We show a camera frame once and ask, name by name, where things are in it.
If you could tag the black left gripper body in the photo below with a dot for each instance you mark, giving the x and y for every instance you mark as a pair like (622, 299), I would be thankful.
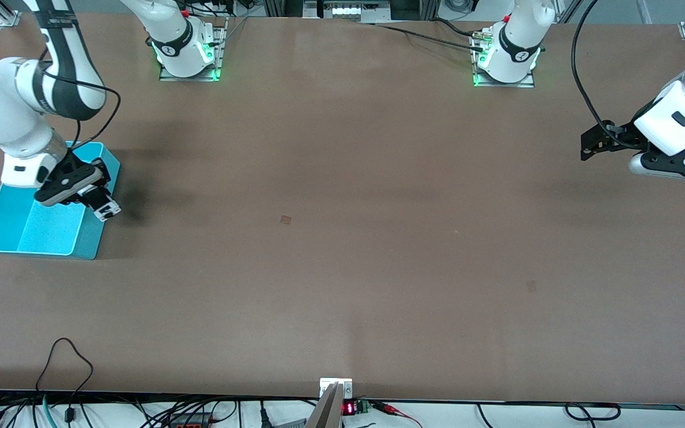
(632, 135)

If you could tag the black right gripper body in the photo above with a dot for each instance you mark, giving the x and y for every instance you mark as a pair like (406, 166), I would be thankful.
(75, 161)

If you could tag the white jeep toy black roof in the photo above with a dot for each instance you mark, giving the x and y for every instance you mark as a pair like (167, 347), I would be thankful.
(107, 211)

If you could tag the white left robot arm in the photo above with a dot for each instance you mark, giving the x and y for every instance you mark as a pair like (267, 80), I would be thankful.
(681, 113)

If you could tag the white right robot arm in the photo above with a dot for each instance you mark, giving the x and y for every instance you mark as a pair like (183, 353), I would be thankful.
(21, 113)

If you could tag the teal plastic bin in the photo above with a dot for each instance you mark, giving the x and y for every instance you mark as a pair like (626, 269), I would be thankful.
(51, 232)

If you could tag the red digit display module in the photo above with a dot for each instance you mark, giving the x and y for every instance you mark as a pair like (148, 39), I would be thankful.
(349, 408)

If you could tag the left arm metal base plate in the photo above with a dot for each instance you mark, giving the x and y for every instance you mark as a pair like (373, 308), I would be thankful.
(479, 80)

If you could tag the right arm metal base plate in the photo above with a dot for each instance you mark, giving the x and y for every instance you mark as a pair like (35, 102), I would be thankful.
(219, 59)

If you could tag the aluminium frame rack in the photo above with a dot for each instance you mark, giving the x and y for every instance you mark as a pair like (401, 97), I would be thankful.
(348, 9)

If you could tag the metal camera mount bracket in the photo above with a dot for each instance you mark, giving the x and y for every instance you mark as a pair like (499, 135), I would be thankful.
(327, 407)

